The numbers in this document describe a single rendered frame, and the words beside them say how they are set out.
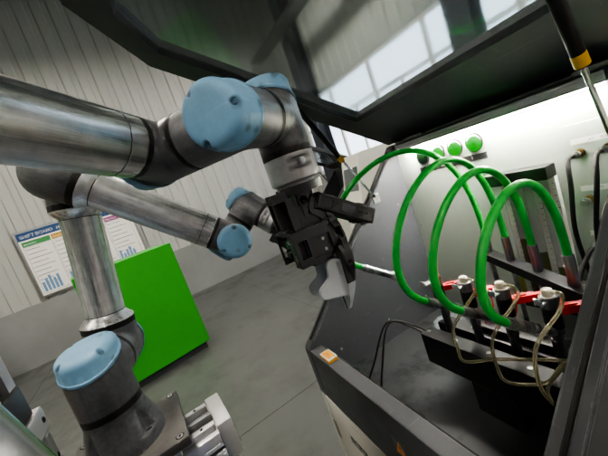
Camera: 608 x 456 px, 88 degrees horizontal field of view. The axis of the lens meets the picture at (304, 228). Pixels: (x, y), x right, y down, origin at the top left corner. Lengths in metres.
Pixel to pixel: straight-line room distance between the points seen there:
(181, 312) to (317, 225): 3.51
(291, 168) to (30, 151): 0.27
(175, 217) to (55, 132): 0.39
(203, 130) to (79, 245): 0.58
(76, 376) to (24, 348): 6.59
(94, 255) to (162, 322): 3.03
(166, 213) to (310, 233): 0.36
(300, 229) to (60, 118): 0.29
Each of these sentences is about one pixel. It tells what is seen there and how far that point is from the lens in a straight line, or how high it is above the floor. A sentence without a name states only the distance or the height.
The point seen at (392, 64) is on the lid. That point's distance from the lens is 0.83.
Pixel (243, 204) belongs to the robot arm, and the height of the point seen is 1.43.
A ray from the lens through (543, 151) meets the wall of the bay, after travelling 0.90.
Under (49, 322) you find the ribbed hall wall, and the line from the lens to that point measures 7.21.
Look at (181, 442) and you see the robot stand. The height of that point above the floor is 1.03.
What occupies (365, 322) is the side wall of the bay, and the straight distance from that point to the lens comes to 1.10.
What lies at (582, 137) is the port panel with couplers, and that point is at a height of 1.33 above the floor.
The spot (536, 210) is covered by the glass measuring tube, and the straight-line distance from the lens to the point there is 0.92.
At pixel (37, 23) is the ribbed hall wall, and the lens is 8.16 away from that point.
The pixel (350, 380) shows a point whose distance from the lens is 0.85.
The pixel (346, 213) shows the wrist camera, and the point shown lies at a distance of 0.49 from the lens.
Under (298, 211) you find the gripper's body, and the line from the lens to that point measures 0.46.
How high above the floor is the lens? 1.43
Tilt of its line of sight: 8 degrees down
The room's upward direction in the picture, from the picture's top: 20 degrees counter-clockwise
